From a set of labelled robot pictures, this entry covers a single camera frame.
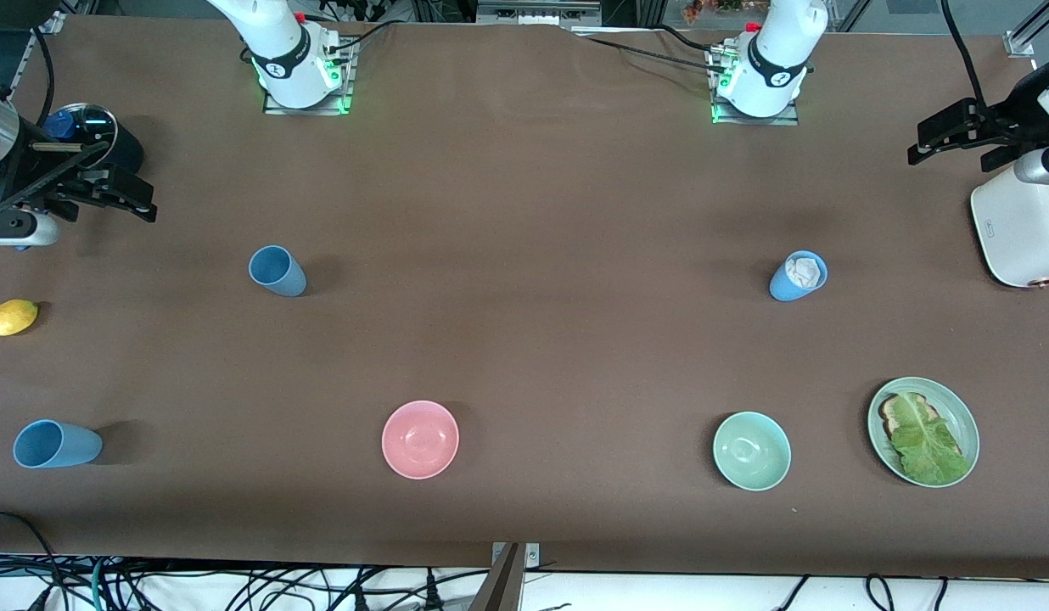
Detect blue plastic cup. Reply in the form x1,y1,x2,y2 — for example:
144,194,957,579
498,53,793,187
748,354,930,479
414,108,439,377
248,245,308,298
13,419,104,469

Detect white tissue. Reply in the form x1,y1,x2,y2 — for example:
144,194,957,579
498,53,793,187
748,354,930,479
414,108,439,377
785,255,824,289

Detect blue cup holding white tissue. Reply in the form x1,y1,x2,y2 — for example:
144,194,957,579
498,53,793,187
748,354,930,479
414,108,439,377
768,249,829,303

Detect white toaster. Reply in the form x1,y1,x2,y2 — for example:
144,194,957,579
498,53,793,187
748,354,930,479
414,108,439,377
970,165,1049,289

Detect yellow lemon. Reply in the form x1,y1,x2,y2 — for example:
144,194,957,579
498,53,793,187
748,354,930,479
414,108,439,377
0,299,40,337

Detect mint green plate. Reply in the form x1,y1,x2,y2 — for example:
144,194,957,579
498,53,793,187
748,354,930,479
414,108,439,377
867,376,981,489

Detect toasted bread slice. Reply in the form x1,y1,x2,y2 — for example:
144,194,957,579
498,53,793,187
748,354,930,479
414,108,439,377
879,392,967,463

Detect green lettuce leaf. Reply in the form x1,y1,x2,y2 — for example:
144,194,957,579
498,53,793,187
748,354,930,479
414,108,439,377
891,393,972,485

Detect mint green bowl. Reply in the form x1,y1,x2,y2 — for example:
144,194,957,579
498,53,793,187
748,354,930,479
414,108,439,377
712,411,793,492

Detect pink bowl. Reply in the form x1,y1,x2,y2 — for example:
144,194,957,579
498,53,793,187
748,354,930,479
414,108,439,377
381,400,460,480

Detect brown table cover cloth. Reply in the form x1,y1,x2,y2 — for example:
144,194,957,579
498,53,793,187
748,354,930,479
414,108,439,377
0,15,1049,580

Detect grey power strip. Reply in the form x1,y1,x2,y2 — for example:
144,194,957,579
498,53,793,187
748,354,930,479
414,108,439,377
476,0,603,29

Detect small metal table clamp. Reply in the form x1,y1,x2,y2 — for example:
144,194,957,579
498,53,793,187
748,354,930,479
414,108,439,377
491,542,542,568

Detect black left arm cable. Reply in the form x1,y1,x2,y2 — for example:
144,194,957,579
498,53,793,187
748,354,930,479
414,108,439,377
940,0,988,107

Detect aluminium frame profile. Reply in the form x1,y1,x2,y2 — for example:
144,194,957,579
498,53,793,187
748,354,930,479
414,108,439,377
1004,0,1049,52

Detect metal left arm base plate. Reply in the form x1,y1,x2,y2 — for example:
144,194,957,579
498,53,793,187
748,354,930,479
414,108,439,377
710,47,799,126

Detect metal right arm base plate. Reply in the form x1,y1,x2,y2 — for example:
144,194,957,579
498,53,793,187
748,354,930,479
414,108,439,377
262,38,356,115

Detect black base cable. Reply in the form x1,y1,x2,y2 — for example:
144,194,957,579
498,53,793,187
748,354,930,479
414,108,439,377
329,21,402,53
571,25,729,73

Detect grey camera mount bar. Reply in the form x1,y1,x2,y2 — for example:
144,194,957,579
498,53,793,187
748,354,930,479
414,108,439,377
468,543,525,611

